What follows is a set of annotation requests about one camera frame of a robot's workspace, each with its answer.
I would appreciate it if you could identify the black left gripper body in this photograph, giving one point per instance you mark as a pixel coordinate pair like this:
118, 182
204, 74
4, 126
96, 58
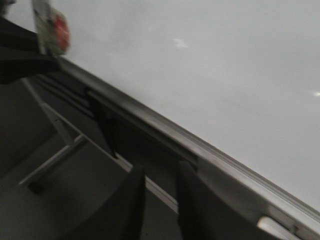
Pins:
20, 56

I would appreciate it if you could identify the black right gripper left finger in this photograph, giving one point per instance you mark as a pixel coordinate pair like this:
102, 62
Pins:
121, 217

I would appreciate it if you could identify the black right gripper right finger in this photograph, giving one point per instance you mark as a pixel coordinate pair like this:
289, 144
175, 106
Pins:
202, 215

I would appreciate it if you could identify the white marker with red sticker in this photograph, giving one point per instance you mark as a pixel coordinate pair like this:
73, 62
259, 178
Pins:
52, 29

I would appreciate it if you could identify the white eraser on tray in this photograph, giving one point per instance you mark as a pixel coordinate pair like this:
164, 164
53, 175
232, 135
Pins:
272, 227

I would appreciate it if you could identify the white whiteboard with aluminium frame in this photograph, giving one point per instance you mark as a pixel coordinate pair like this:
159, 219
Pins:
235, 81

